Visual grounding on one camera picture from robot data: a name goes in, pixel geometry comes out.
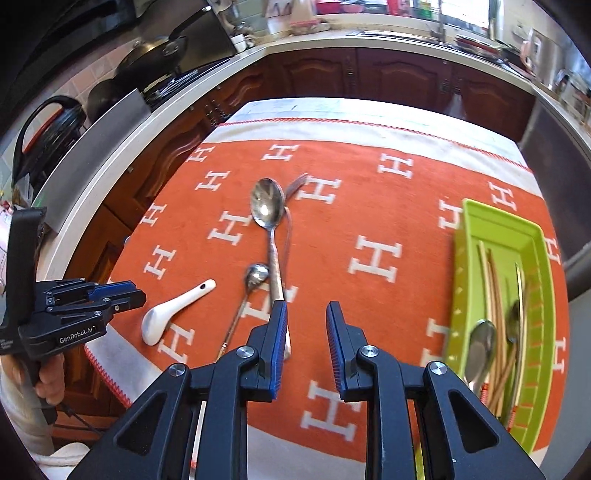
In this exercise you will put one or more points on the person's left hand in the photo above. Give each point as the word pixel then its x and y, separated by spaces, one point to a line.
pixel 51 383

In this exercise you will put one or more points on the stainless steel appliance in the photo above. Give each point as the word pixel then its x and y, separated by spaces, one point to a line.
pixel 554 161

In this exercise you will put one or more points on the black wok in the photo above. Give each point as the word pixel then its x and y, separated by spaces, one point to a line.
pixel 147 60

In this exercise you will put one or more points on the embossed metal spoon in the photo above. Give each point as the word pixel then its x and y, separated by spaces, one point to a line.
pixel 480 350

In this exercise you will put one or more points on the black range hood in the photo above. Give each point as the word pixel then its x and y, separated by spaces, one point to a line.
pixel 55 37

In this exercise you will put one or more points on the metal fork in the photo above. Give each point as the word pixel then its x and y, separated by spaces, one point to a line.
pixel 295 185

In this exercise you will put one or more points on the small metal spoon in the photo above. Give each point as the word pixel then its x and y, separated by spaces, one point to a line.
pixel 256 276

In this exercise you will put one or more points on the gas stove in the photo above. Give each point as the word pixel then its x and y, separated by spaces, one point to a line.
pixel 175 83

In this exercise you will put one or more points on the brown wooden cabinets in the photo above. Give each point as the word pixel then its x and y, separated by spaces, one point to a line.
pixel 401 78

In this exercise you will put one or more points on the metal chopstick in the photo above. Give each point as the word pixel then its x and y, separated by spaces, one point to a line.
pixel 521 295

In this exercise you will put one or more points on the person's left forearm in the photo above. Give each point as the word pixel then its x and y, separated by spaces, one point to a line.
pixel 23 415

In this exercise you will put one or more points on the metal faucet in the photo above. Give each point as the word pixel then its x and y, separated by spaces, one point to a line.
pixel 438 23

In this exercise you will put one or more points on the orange patterned blanket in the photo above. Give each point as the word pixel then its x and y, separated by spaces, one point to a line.
pixel 392 194

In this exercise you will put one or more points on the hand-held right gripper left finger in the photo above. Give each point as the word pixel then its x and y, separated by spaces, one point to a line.
pixel 277 332

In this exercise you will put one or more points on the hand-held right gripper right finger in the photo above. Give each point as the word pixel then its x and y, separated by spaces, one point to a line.
pixel 336 341

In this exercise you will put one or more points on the light wooden chopstick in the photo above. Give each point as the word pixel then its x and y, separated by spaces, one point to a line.
pixel 484 277

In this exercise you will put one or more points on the black kettle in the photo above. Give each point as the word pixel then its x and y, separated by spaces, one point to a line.
pixel 51 138

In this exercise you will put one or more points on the green plastic tray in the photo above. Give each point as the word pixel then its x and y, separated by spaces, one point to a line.
pixel 508 230

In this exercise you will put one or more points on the white ceramic spoon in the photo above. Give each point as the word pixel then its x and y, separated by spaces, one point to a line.
pixel 154 325

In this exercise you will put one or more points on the white cup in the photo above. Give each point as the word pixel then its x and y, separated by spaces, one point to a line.
pixel 242 42

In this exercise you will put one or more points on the stainless steel panel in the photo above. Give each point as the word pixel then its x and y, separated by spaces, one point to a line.
pixel 207 37
pixel 92 170

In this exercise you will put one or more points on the white kettle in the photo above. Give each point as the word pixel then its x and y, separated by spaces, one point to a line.
pixel 533 48

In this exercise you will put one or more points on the white kitchen countertop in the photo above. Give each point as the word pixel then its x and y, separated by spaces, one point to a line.
pixel 134 154

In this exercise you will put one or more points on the large metal spoon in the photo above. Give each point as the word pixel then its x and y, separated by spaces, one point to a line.
pixel 267 203

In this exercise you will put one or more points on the brown wooden chopstick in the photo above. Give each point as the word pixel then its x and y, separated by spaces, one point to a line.
pixel 497 295

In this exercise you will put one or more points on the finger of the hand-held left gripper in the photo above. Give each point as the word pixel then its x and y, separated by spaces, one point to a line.
pixel 131 302
pixel 108 290

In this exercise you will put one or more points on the dark cooking pot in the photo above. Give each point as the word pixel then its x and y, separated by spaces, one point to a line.
pixel 104 99

